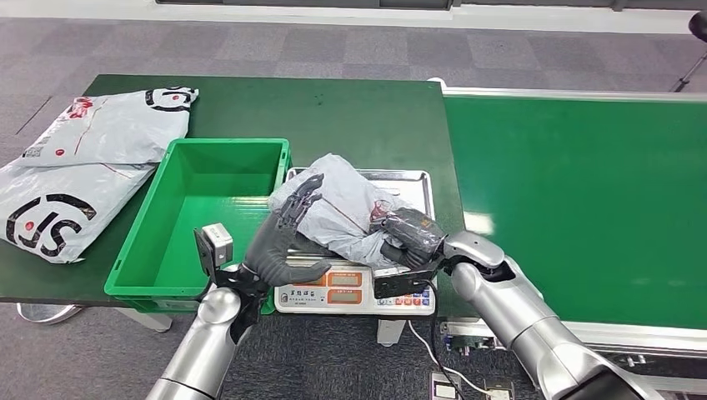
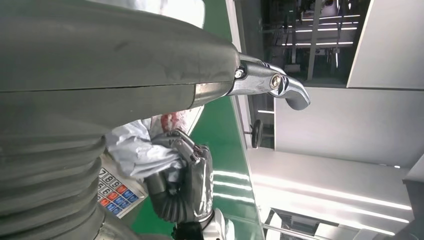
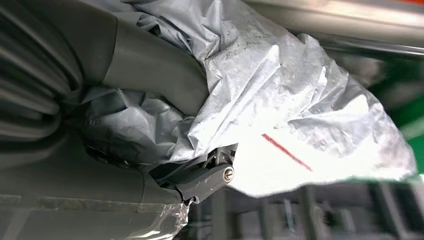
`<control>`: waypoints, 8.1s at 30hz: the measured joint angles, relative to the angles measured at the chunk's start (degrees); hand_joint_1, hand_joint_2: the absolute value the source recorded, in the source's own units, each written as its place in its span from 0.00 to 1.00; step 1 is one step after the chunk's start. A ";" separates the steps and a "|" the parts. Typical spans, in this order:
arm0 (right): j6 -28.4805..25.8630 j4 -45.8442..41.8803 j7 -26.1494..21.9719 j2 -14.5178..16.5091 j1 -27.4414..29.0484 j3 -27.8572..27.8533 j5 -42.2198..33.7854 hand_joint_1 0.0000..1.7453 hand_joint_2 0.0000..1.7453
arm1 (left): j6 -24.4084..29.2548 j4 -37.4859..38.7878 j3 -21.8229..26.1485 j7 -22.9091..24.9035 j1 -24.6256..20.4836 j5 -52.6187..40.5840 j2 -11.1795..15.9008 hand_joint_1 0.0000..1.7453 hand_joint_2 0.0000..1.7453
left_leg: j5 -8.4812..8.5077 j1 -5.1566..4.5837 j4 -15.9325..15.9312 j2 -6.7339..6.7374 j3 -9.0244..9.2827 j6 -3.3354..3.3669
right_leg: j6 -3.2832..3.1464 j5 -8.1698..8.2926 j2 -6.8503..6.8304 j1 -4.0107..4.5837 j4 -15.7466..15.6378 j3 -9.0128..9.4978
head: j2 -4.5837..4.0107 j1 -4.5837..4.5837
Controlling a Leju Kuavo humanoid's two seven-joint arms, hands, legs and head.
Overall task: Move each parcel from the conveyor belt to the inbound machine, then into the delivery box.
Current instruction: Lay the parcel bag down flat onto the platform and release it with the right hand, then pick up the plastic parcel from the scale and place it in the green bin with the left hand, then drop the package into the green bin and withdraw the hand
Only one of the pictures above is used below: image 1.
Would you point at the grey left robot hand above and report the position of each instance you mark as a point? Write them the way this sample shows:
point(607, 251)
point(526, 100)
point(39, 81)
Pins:
point(270, 254)

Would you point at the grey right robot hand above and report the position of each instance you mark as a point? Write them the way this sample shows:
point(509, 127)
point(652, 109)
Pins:
point(411, 232)

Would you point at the small grey parcel bag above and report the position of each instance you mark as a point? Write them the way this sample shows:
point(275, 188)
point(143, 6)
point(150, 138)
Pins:
point(342, 204)

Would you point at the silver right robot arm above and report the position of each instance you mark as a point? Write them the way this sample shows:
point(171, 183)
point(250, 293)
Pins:
point(524, 326)

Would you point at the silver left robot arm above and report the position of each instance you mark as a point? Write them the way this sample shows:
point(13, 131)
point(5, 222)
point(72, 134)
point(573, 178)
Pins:
point(207, 342)

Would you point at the green plastic delivery box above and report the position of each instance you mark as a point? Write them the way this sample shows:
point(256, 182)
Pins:
point(193, 221)

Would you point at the grey floor socket box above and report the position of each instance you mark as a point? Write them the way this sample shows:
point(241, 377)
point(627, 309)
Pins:
point(442, 391)

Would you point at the green conveyor belt machine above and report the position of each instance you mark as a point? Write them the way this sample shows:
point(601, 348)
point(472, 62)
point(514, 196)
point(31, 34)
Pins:
point(580, 193)

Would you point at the electronic scale with steel tray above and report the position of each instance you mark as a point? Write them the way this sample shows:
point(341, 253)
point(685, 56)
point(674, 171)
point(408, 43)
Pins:
point(331, 295)

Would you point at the white table leg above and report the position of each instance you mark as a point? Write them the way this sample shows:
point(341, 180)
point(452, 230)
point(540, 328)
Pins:
point(391, 332)

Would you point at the white table foot bar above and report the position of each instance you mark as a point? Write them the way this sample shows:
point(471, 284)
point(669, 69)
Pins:
point(148, 320)

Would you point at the white power plug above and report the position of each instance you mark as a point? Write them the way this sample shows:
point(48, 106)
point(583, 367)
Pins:
point(500, 393)

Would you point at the grey mailer with red print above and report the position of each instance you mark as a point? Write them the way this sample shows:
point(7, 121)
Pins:
point(121, 127)

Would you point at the large grey mailer big logo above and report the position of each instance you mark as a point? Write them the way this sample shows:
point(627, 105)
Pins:
point(72, 193)

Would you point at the round metal table base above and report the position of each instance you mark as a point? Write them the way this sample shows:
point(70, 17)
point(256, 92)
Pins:
point(47, 312)

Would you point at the black tripod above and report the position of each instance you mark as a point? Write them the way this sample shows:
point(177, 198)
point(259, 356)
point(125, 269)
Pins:
point(700, 25)

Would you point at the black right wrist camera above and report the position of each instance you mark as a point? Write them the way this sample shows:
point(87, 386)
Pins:
point(400, 284)

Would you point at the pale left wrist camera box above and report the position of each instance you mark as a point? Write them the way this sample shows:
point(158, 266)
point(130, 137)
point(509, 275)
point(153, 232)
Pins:
point(218, 243)

